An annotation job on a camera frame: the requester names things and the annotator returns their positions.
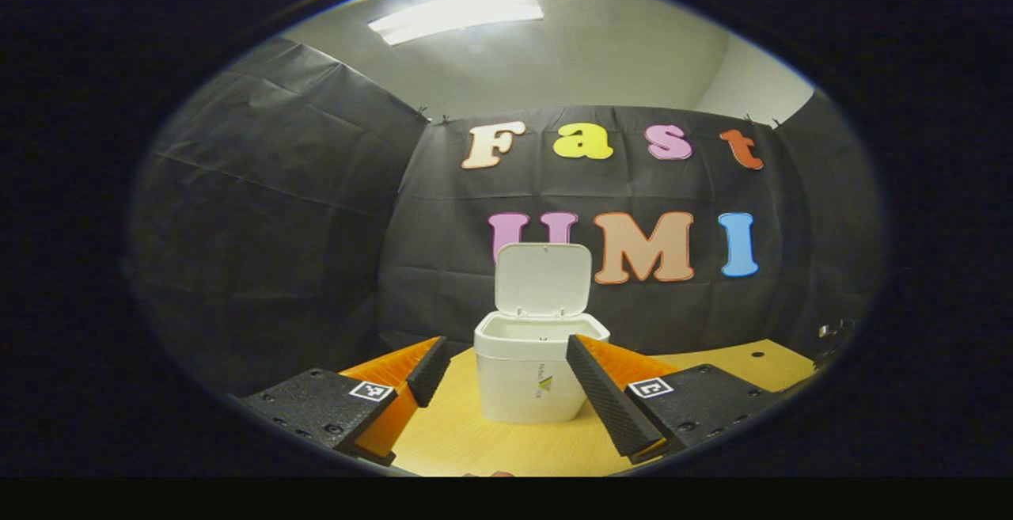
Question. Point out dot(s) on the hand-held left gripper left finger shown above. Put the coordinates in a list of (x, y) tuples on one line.
[(431, 370)]

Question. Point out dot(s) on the white desktop garbage bin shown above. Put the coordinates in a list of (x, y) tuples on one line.
[(514, 385)]

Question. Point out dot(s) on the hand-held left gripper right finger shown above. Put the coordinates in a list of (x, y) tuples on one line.
[(601, 397)]

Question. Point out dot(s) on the orange paper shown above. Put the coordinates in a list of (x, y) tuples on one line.
[(489, 474)]

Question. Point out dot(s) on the black backdrop cloth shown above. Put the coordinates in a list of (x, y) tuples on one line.
[(277, 267)]

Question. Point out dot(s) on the wooden desktop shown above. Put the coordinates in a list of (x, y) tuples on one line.
[(475, 445)]

